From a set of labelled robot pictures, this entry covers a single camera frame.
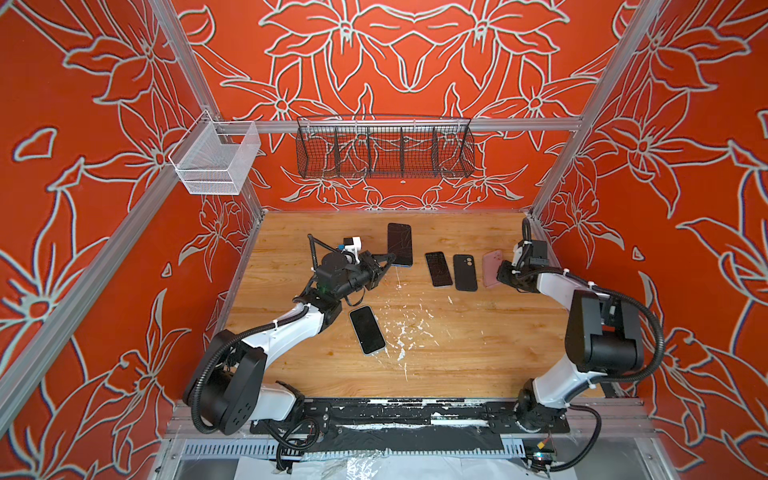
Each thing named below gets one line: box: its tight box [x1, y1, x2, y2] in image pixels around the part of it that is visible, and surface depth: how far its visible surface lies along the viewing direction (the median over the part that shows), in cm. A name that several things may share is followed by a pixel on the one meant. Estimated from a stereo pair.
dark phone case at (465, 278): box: [453, 254, 478, 292], surface depth 103 cm
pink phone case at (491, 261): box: [483, 250, 502, 288], surface depth 105 cm
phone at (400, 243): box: [387, 223, 413, 267], surface depth 83 cm
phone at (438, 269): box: [425, 251, 453, 287], surface depth 102 cm
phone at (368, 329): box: [349, 305, 387, 356], surface depth 89 cm
